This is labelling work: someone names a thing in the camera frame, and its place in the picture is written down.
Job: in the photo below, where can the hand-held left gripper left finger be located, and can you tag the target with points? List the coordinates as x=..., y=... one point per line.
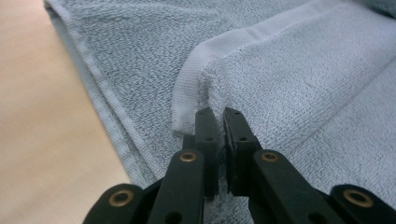
x=209, y=149

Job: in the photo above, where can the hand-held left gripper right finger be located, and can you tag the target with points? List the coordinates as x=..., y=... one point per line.
x=238, y=146

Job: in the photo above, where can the light blue terry towel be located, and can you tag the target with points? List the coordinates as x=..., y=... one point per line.
x=295, y=77

